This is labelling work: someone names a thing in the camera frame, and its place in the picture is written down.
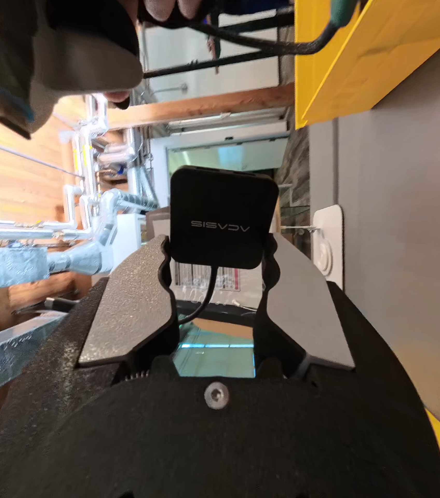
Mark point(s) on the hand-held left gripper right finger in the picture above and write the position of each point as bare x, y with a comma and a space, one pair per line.
305, 311

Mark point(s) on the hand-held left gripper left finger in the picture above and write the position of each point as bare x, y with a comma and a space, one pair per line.
130, 303

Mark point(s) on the black hdmi hub box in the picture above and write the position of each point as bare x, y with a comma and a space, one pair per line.
223, 210

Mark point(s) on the person's right hand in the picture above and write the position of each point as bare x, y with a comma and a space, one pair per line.
169, 9

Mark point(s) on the bundle of silver ceiling pipes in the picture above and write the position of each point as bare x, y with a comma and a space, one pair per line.
87, 155

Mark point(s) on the rectangular silver duct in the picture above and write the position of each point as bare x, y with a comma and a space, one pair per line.
5, 268

